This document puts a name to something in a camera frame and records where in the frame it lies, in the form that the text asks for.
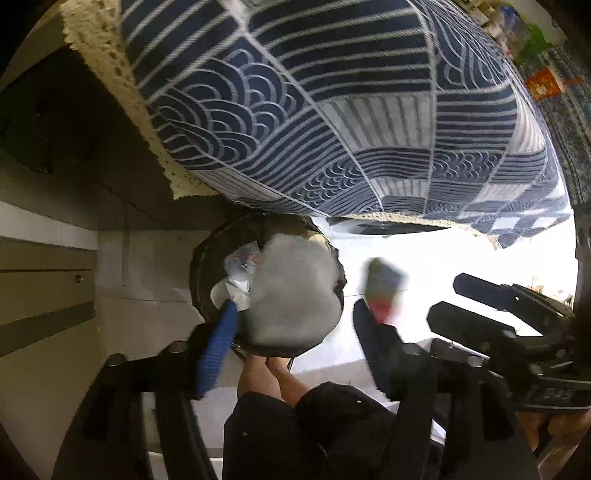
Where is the red green snack packet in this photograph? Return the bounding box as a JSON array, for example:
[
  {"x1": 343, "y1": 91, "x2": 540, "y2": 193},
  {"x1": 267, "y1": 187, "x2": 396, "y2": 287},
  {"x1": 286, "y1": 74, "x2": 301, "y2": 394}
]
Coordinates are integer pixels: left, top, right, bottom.
[{"x1": 362, "y1": 257, "x2": 407, "y2": 324}]

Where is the black mesh waste bin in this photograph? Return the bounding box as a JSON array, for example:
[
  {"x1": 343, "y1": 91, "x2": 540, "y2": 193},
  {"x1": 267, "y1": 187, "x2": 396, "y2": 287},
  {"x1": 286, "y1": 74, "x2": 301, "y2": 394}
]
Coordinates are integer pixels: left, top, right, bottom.
[{"x1": 189, "y1": 211, "x2": 347, "y2": 360}]

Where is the blue striped patterned cloth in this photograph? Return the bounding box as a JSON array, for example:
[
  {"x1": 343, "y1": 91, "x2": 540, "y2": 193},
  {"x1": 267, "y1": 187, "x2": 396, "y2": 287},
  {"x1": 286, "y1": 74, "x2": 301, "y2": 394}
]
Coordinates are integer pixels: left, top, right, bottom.
[{"x1": 512, "y1": 41, "x2": 591, "y2": 208}]

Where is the white towel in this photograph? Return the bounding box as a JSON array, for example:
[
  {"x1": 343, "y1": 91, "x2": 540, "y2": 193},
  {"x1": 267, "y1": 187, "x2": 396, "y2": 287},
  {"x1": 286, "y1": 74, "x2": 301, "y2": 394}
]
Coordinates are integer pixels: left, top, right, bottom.
[{"x1": 238, "y1": 232, "x2": 345, "y2": 349}]

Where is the crushed clear plastic bottle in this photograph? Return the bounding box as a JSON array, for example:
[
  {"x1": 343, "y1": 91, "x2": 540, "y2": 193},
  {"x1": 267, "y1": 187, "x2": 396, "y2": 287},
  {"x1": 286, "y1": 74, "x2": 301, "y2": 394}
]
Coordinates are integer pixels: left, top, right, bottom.
[{"x1": 224, "y1": 240, "x2": 264, "y2": 282}]

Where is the blue patterned tablecloth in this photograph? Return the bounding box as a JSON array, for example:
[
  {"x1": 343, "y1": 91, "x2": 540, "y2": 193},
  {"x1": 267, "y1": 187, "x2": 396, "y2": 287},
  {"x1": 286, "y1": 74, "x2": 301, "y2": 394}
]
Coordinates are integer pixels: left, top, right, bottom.
[{"x1": 60, "y1": 0, "x2": 575, "y2": 250}]

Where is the red paper cup with straw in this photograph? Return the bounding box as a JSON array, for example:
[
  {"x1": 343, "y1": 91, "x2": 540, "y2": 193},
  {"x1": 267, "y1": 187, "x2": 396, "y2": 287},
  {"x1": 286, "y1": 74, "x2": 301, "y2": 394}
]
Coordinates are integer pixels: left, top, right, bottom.
[{"x1": 525, "y1": 65, "x2": 583, "y2": 101}]

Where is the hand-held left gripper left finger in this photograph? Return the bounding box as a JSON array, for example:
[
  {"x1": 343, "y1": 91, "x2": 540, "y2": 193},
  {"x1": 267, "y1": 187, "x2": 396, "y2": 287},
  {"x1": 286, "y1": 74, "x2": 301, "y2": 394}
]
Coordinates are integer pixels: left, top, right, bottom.
[{"x1": 53, "y1": 298, "x2": 241, "y2": 480}]

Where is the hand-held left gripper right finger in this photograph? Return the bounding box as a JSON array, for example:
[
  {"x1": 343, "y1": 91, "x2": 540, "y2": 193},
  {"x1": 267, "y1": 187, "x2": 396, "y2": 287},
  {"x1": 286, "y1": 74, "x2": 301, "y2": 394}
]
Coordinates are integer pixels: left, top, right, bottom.
[{"x1": 353, "y1": 298, "x2": 541, "y2": 480}]

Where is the white blue plastic bag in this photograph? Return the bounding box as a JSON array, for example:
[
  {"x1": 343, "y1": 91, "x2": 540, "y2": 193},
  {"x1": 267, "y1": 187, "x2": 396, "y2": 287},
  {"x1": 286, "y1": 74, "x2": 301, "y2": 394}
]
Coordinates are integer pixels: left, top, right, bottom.
[{"x1": 489, "y1": 4, "x2": 527, "y2": 51}]

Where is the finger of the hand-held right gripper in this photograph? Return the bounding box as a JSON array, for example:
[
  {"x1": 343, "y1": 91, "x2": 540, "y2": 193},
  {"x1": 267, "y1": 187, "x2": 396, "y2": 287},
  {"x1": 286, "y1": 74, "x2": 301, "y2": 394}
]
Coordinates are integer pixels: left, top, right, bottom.
[
  {"x1": 452, "y1": 272, "x2": 578, "y2": 320},
  {"x1": 426, "y1": 301, "x2": 519, "y2": 352}
]

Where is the person's right hand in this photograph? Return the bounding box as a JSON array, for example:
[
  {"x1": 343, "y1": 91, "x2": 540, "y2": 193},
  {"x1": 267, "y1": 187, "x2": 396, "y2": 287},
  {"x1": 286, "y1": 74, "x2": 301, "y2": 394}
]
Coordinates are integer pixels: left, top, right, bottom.
[{"x1": 515, "y1": 408, "x2": 591, "y2": 455}]

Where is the green plastic bag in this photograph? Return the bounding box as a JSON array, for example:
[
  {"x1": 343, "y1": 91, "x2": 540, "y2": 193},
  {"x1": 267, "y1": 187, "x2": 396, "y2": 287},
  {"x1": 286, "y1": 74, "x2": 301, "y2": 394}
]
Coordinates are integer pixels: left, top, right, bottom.
[{"x1": 512, "y1": 23, "x2": 561, "y2": 65}]

